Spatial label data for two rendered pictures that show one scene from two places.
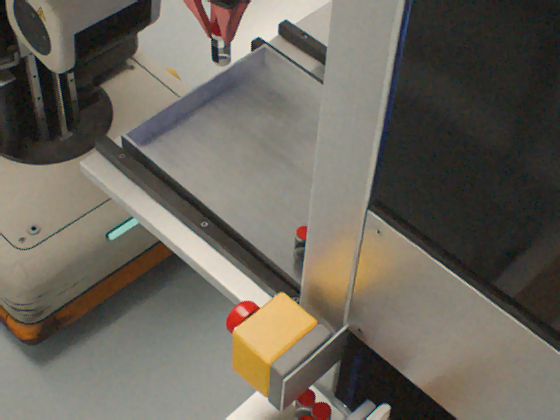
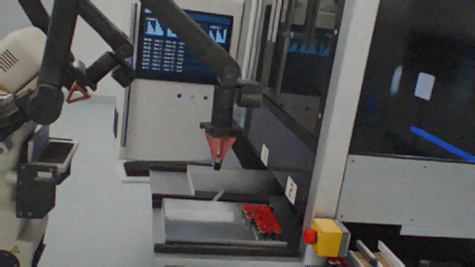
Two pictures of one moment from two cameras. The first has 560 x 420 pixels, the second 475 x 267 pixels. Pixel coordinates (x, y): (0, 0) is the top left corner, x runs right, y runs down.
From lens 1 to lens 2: 1.16 m
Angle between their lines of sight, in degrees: 56
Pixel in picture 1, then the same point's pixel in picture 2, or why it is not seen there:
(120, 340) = not seen: outside the picture
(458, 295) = (384, 165)
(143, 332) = not seen: outside the picture
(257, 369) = (335, 241)
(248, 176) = (212, 235)
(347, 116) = (342, 120)
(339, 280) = (333, 197)
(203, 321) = not seen: outside the picture
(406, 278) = (364, 173)
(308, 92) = (190, 208)
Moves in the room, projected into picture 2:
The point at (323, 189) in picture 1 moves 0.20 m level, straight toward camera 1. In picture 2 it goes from (329, 158) to (404, 184)
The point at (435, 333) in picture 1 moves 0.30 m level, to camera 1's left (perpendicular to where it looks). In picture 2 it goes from (375, 189) to (321, 217)
